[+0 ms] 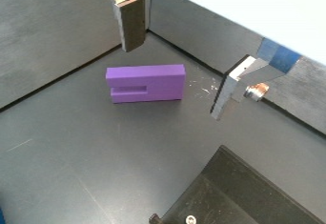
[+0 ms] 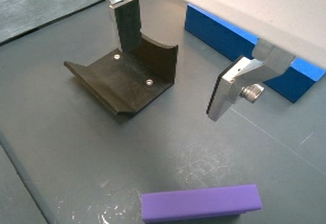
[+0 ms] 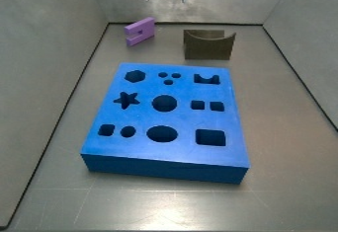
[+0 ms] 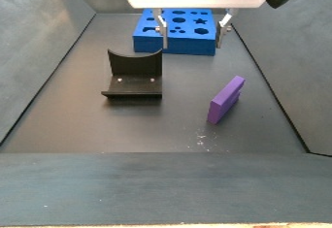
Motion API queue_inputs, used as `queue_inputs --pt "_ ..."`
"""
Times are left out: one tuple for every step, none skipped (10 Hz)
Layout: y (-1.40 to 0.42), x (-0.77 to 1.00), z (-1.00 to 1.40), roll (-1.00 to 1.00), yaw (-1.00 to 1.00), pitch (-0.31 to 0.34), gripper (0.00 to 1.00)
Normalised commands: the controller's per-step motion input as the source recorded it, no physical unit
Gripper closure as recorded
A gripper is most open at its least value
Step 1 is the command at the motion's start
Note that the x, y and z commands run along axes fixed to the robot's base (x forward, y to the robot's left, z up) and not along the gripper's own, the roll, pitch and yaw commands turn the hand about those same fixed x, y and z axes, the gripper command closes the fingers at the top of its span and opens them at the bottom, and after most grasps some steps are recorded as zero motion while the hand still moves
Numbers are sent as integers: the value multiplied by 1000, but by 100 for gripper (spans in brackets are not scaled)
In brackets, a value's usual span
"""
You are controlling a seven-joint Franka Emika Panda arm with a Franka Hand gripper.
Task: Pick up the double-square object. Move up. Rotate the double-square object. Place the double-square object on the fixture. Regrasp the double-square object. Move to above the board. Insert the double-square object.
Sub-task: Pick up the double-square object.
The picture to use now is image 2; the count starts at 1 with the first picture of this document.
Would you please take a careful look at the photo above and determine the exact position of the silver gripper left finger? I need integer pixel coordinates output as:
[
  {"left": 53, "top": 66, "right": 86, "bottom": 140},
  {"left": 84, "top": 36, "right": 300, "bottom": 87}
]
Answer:
[{"left": 106, "top": 0, "right": 141, "bottom": 52}]

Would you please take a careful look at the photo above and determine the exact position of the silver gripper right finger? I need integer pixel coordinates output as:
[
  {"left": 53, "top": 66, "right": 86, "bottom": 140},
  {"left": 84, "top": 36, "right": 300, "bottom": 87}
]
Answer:
[{"left": 205, "top": 39, "right": 295, "bottom": 121}]

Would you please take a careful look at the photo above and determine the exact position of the purple double-square block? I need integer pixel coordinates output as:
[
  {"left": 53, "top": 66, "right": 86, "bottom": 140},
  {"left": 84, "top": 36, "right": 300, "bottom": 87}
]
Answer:
[{"left": 141, "top": 184, "right": 261, "bottom": 223}]

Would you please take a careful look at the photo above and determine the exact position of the blue foam shape board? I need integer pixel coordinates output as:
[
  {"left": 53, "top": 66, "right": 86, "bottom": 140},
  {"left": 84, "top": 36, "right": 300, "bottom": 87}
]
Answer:
[{"left": 184, "top": 4, "right": 326, "bottom": 103}]

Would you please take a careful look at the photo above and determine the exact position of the black curved holder stand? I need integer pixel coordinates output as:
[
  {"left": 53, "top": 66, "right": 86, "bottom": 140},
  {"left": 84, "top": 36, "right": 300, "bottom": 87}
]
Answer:
[{"left": 64, "top": 36, "right": 177, "bottom": 115}]

